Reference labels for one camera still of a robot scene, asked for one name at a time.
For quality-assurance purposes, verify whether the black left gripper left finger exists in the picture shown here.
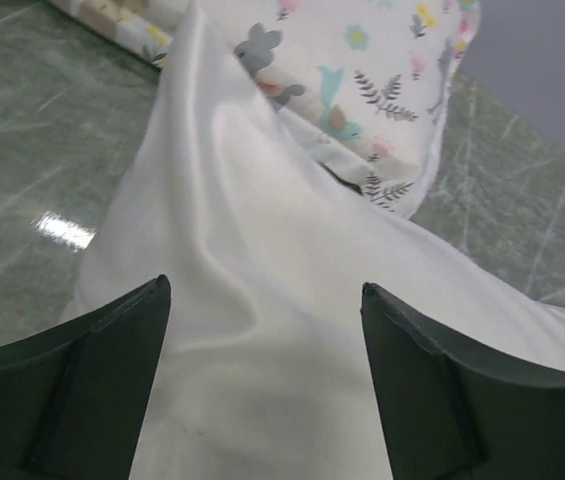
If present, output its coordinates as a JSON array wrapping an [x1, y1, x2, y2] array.
[[0, 275, 171, 479]]

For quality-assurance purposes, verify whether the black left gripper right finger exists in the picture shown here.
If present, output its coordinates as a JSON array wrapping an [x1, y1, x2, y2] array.
[[361, 283, 565, 479]]

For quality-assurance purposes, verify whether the cream satin pillowcase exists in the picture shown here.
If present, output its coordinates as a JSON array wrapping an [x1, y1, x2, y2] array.
[[65, 8, 565, 479]]

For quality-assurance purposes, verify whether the animal print patterned pillow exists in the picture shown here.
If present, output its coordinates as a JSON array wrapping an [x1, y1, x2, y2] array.
[[58, 1, 481, 224]]

